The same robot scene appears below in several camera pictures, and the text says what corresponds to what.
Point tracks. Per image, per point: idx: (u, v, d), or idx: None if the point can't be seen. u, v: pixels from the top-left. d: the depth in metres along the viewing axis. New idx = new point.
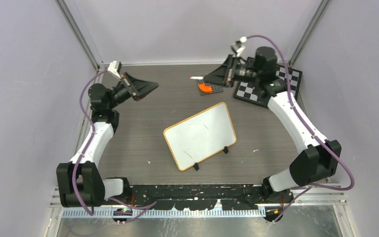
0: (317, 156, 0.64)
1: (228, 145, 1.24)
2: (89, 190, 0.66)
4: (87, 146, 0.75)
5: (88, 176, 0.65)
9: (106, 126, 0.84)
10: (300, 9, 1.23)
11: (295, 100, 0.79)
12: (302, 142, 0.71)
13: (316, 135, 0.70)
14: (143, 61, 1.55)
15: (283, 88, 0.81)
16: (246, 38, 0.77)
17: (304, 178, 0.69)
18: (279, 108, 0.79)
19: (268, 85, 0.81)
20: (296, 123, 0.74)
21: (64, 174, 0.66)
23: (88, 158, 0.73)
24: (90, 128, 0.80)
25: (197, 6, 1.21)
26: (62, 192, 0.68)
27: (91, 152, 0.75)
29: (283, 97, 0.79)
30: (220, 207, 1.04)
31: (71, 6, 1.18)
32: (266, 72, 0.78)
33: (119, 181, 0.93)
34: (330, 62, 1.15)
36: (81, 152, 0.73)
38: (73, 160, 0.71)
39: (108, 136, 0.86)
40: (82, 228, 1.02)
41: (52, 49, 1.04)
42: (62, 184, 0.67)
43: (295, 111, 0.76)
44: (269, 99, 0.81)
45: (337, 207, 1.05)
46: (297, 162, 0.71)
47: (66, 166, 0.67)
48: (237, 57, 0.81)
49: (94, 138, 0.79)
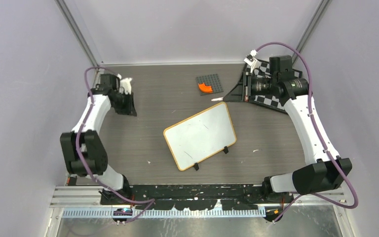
0: (322, 173, 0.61)
1: (228, 145, 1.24)
2: (94, 155, 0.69)
4: (87, 117, 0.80)
5: (91, 142, 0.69)
9: (105, 97, 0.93)
10: (300, 9, 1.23)
11: (315, 107, 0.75)
12: (312, 155, 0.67)
13: (328, 150, 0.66)
14: (143, 61, 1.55)
15: (304, 91, 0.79)
16: (255, 52, 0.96)
17: (305, 188, 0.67)
18: (295, 112, 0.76)
19: (289, 85, 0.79)
20: (310, 133, 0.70)
21: (67, 141, 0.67)
23: (90, 127, 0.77)
24: (89, 100, 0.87)
25: (197, 6, 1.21)
26: (67, 160, 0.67)
27: (91, 122, 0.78)
29: (302, 101, 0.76)
30: (220, 207, 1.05)
31: (71, 5, 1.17)
32: (282, 72, 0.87)
33: (120, 177, 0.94)
34: (331, 62, 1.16)
36: (83, 122, 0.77)
38: (74, 129, 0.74)
39: (107, 106, 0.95)
40: (82, 228, 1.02)
41: (52, 49, 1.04)
42: (66, 152, 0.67)
43: (311, 119, 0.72)
44: (287, 99, 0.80)
45: (337, 207, 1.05)
46: (301, 171, 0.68)
47: (70, 134, 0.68)
48: (250, 75, 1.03)
49: (94, 108, 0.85)
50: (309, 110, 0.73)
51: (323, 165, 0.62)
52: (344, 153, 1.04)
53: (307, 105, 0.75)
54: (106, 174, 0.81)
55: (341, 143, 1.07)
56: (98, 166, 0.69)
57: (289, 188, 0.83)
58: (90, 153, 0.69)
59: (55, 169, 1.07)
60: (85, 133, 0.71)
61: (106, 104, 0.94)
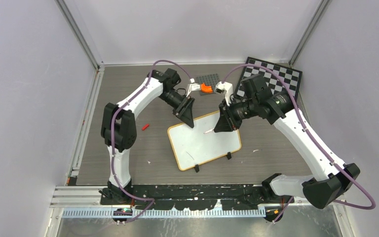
0: (338, 185, 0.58)
1: (231, 151, 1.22)
2: (125, 132, 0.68)
4: (134, 97, 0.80)
5: (125, 121, 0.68)
9: (159, 85, 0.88)
10: (300, 9, 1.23)
11: (305, 119, 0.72)
12: (321, 172, 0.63)
13: (335, 163, 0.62)
14: (143, 61, 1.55)
15: (289, 104, 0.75)
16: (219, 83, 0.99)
17: (323, 203, 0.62)
18: (288, 131, 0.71)
19: (274, 101, 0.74)
20: (312, 149, 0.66)
21: (108, 111, 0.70)
23: (132, 107, 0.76)
24: (143, 82, 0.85)
25: (197, 6, 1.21)
26: (103, 126, 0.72)
27: (135, 102, 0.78)
29: (292, 117, 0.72)
30: (220, 207, 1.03)
31: (71, 5, 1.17)
32: (259, 92, 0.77)
33: (128, 174, 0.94)
34: (330, 62, 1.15)
36: (128, 100, 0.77)
38: (119, 104, 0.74)
39: (157, 94, 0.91)
40: (82, 228, 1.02)
41: (52, 49, 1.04)
42: (105, 119, 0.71)
43: (308, 135, 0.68)
44: (276, 118, 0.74)
45: (337, 207, 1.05)
46: (311, 189, 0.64)
47: (112, 107, 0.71)
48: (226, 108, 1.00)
49: (145, 91, 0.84)
50: (303, 126, 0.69)
51: (336, 179, 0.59)
52: (345, 153, 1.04)
53: (299, 121, 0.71)
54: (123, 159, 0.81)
55: (341, 143, 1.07)
56: (123, 142, 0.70)
57: (294, 193, 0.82)
58: (122, 129, 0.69)
59: (55, 169, 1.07)
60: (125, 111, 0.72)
61: (157, 93, 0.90)
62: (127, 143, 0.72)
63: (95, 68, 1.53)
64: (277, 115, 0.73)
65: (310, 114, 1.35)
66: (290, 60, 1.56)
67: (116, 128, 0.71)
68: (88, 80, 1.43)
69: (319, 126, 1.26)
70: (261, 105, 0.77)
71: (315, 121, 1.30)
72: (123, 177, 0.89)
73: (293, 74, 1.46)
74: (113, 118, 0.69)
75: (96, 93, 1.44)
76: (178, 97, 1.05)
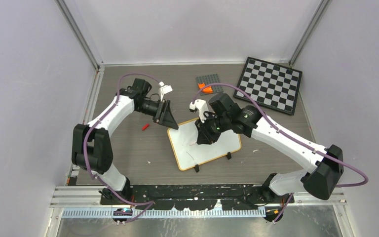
0: (328, 170, 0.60)
1: (232, 151, 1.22)
2: (99, 154, 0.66)
4: (105, 115, 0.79)
5: (99, 140, 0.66)
9: (130, 101, 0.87)
10: (301, 9, 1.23)
11: (276, 122, 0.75)
12: (308, 163, 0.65)
13: (317, 150, 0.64)
14: (142, 61, 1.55)
15: (257, 114, 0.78)
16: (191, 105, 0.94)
17: (326, 193, 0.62)
18: (265, 137, 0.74)
19: (242, 117, 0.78)
20: (291, 145, 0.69)
21: (79, 134, 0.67)
23: (103, 126, 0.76)
24: (113, 99, 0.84)
25: (197, 6, 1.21)
26: (74, 150, 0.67)
27: (107, 121, 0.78)
29: (263, 124, 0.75)
30: (220, 207, 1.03)
31: (71, 5, 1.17)
32: (229, 110, 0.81)
33: (122, 178, 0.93)
34: (330, 61, 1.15)
36: (99, 119, 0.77)
38: (90, 123, 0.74)
39: (130, 110, 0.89)
40: (82, 228, 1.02)
41: (52, 49, 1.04)
42: (75, 142, 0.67)
43: (283, 135, 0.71)
44: (250, 131, 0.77)
45: (337, 207, 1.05)
46: (310, 184, 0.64)
47: (82, 128, 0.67)
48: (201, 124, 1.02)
49: (115, 108, 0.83)
50: (276, 128, 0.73)
51: (324, 166, 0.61)
52: (345, 153, 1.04)
53: (270, 125, 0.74)
54: (109, 173, 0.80)
55: (341, 143, 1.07)
56: (98, 166, 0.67)
57: (296, 189, 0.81)
58: (96, 152, 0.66)
59: (55, 168, 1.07)
60: (96, 130, 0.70)
61: (130, 108, 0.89)
62: (103, 166, 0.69)
63: (95, 68, 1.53)
64: (249, 128, 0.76)
65: (310, 113, 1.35)
66: (291, 60, 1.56)
67: (89, 151, 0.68)
68: (88, 80, 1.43)
69: (319, 126, 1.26)
70: (233, 122, 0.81)
71: (314, 121, 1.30)
72: (117, 183, 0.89)
73: (293, 75, 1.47)
74: (86, 139, 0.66)
75: (96, 93, 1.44)
76: (154, 103, 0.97)
